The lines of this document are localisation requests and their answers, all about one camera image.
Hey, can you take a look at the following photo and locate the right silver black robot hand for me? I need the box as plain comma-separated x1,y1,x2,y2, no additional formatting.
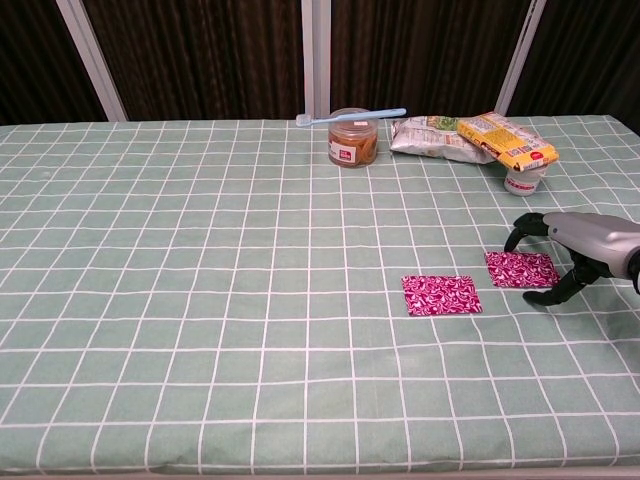
503,211,640,307

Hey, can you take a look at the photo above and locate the pink patterned card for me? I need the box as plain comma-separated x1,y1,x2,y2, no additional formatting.
401,274,485,318
484,251,560,290

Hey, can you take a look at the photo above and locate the small white plastic cup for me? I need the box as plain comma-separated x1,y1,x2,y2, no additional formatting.
502,163,550,197

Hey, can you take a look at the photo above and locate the yellow snack package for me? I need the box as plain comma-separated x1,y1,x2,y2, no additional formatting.
456,111,559,169

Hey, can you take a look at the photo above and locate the dark brown curtain panel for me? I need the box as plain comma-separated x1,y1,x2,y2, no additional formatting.
330,0,527,121
82,0,306,122
0,0,109,127
507,0,640,120

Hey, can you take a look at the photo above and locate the clear plastic snack bag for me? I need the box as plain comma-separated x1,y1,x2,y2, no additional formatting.
388,114,496,165

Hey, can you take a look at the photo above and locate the clear jar with brown contents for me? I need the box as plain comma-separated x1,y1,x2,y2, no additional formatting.
327,107,380,170

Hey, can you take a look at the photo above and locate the light blue spoon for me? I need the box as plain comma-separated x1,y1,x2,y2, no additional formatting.
295,106,408,127

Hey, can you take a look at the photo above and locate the green checked tablecloth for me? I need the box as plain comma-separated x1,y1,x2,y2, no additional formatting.
0,115,640,474

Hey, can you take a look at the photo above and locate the white partition frame post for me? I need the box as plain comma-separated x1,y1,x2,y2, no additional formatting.
55,0,130,123
493,0,547,118
301,0,334,121

